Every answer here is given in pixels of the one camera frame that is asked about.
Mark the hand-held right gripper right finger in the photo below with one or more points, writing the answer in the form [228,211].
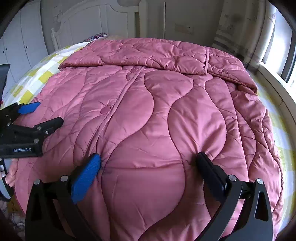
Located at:
[212,176]

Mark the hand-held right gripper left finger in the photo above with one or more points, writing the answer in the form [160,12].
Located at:
[86,178]

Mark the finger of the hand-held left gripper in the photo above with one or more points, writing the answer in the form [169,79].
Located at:
[49,122]
[29,107]

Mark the pink quilted jacket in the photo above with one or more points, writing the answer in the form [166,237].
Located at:
[148,115]

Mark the person's left hand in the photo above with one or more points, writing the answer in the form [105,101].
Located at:
[11,175]

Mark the yellow white checked bed sheet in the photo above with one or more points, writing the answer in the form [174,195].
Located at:
[46,69]

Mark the yellow cardboard box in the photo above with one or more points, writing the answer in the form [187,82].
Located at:
[12,207]

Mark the white wardrobe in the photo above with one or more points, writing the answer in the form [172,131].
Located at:
[27,34]

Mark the colourful printed pillow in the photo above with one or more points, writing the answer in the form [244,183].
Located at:
[97,36]

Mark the white wooden headboard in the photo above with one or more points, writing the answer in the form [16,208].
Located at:
[92,18]

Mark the white window sill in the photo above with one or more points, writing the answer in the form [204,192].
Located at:
[272,78]

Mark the grey striped cloth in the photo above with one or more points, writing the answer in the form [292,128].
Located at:
[219,41]

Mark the window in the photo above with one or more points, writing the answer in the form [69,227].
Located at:
[281,46]

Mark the thin white rod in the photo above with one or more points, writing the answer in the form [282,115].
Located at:
[164,18]

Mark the white wall socket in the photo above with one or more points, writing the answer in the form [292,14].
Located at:
[183,28]

